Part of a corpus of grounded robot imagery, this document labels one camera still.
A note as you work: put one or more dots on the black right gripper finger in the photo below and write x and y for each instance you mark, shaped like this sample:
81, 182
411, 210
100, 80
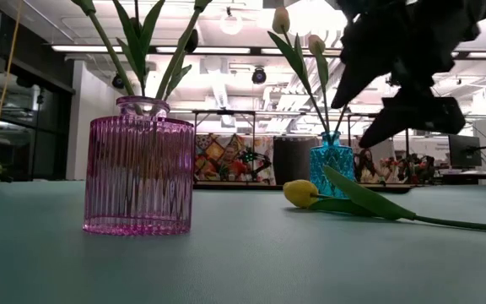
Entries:
363, 67
420, 114

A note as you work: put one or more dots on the cream artificial tulip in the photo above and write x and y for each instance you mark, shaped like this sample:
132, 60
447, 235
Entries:
108, 47
281, 20

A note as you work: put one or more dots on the black background robot arm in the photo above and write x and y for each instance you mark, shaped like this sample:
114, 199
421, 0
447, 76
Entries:
416, 169
255, 158

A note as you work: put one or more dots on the blue patterned glass vase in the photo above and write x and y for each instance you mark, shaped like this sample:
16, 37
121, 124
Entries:
331, 162

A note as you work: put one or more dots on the pink ribbed glass vase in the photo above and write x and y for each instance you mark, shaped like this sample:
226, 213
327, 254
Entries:
139, 177

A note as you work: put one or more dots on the black computer monitor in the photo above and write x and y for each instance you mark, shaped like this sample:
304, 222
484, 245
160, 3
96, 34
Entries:
464, 152

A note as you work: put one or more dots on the person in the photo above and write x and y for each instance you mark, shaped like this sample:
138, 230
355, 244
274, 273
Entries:
365, 162
230, 158

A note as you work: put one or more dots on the dark background desk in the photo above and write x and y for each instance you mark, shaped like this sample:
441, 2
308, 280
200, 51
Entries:
471, 175

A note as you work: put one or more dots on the dark brown panel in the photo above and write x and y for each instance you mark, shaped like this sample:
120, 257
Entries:
293, 160

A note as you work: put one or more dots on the colourful patchwork cloth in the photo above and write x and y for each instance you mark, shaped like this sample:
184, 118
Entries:
213, 150

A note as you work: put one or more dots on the dark glass cabinet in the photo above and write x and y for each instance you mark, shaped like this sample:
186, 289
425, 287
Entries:
49, 139

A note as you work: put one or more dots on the black metal frame stand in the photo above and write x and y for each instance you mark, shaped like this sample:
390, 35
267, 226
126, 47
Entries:
407, 164
226, 112

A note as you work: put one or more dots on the black ceiling camera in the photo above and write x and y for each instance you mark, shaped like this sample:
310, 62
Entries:
118, 81
259, 77

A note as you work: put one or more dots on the overhead frame bar with lights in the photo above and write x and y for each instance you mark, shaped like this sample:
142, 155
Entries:
255, 51

